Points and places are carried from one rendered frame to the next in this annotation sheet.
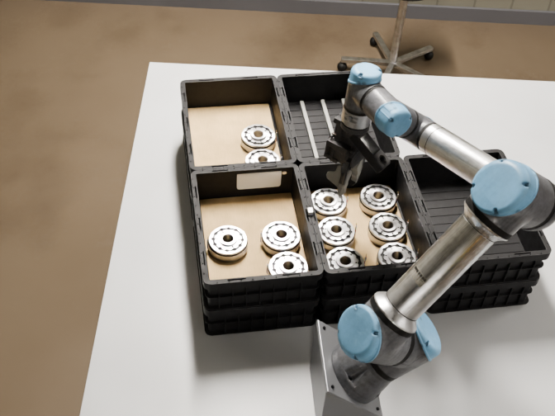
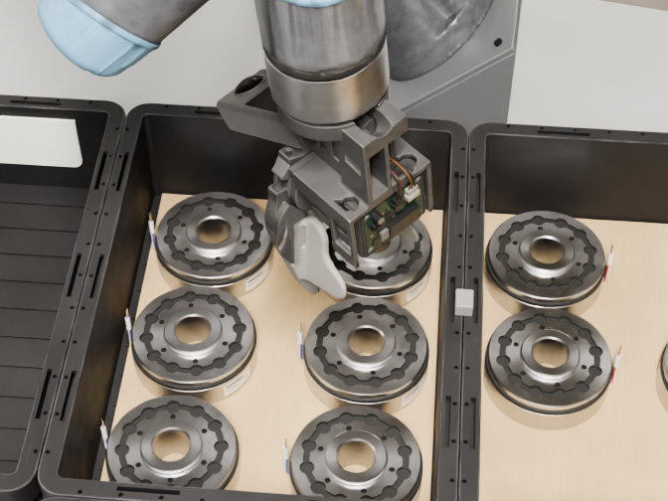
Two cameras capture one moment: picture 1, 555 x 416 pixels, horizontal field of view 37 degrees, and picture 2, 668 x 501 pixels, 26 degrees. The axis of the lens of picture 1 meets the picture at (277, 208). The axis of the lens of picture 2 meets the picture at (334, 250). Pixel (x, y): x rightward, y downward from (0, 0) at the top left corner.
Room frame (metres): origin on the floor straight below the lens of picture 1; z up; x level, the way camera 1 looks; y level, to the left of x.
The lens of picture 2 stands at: (2.19, 0.01, 1.82)
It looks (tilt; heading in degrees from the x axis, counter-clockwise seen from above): 50 degrees down; 196
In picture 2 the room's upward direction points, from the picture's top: straight up
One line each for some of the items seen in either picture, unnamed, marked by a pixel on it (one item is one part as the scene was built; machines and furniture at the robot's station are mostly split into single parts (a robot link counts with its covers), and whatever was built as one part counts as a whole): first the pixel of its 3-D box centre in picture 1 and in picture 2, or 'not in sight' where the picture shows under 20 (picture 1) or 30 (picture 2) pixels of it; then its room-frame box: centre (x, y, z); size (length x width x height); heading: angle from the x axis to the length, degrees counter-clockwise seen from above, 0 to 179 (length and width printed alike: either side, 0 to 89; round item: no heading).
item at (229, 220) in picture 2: (396, 256); (213, 232); (1.42, -0.32, 0.86); 0.05 x 0.05 x 0.01
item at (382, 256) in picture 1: (396, 257); (214, 236); (1.42, -0.32, 0.86); 0.10 x 0.10 x 0.01
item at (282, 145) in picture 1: (235, 135); not in sight; (1.85, 0.14, 0.87); 0.40 x 0.30 x 0.11; 12
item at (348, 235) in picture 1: (335, 230); (366, 346); (1.50, -0.16, 0.86); 0.10 x 0.10 x 0.01
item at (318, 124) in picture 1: (334, 129); not in sight; (1.91, -0.15, 0.87); 0.40 x 0.30 x 0.11; 12
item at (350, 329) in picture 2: (336, 229); (366, 343); (1.50, -0.16, 0.86); 0.05 x 0.05 x 0.01
